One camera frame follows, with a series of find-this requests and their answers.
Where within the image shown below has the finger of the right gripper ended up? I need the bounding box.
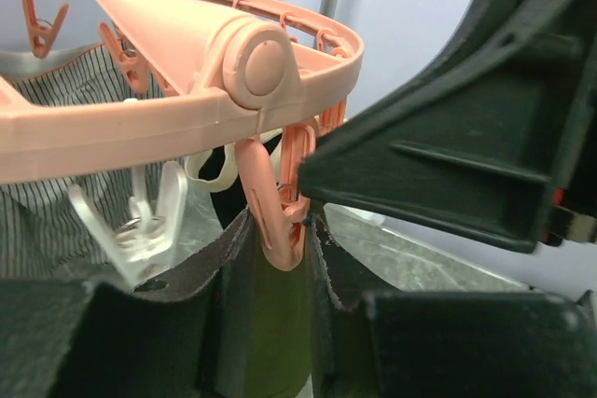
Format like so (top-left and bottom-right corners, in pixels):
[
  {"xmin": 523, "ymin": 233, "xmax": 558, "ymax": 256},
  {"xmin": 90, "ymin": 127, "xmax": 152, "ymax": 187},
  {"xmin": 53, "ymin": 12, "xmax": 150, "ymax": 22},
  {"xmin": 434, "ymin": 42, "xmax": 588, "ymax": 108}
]
[{"xmin": 298, "ymin": 0, "xmax": 596, "ymax": 254}]

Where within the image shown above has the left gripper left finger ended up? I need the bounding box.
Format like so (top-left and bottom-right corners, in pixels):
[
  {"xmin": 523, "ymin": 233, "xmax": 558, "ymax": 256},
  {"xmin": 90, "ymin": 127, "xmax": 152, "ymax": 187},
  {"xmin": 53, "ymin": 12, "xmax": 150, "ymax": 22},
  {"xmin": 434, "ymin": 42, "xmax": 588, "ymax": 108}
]
[{"xmin": 0, "ymin": 206, "xmax": 257, "ymax": 398}]

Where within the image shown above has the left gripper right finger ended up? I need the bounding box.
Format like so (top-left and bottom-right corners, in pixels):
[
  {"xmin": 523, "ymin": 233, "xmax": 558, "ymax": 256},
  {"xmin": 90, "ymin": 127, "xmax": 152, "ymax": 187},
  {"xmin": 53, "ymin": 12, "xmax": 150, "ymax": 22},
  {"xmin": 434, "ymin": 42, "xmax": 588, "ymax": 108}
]
[{"xmin": 305, "ymin": 213, "xmax": 597, "ymax": 398}]

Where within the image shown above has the olive green underwear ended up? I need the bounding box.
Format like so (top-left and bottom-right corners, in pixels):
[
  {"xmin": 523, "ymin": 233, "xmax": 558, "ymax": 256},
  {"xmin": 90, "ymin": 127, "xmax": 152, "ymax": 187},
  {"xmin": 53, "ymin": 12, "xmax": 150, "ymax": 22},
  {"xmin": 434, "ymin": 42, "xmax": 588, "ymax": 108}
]
[{"xmin": 244, "ymin": 249, "xmax": 312, "ymax": 397}]

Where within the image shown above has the black underwear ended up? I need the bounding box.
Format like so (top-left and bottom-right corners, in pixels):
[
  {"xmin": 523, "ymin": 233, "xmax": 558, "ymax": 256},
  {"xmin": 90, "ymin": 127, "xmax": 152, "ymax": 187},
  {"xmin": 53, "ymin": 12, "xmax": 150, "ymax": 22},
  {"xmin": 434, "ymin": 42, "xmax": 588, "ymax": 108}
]
[{"xmin": 184, "ymin": 130, "xmax": 290, "ymax": 231}]

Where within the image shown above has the pink round clip hanger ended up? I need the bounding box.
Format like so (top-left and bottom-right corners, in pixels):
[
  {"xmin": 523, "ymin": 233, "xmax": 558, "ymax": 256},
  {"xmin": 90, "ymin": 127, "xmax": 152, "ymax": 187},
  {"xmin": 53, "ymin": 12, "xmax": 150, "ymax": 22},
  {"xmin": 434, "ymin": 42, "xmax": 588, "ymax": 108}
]
[{"xmin": 1, "ymin": 0, "xmax": 364, "ymax": 286}]

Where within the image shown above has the grey striped hanging underwear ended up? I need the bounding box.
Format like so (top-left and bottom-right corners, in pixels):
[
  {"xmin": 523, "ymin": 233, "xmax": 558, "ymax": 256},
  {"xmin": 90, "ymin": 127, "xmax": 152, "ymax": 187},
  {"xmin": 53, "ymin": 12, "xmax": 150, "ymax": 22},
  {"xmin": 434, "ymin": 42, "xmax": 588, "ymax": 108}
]
[{"xmin": 0, "ymin": 41, "xmax": 225, "ymax": 281}]

